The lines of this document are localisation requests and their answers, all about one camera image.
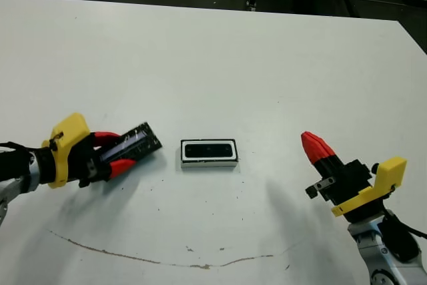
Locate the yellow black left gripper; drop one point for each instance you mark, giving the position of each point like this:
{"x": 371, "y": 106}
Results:
{"x": 68, "y": 131}

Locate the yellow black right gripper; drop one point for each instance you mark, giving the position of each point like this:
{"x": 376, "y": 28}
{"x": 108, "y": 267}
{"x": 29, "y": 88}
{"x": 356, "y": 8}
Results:
{"x": 353, "y": 181}

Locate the glossy black box lid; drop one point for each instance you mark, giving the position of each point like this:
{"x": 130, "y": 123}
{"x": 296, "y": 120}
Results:
{"x": 140, "y": 143}

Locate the white camera box base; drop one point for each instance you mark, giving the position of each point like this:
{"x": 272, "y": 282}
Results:
{"x": 208, "y": 165}

